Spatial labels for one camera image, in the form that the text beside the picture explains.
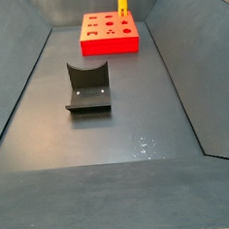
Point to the red shape-sorter board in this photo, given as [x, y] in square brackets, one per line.
[108, 33]

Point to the yellow peg in board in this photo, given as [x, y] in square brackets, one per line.
[122, 7]

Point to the black curved stand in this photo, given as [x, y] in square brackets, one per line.
[90, 88]

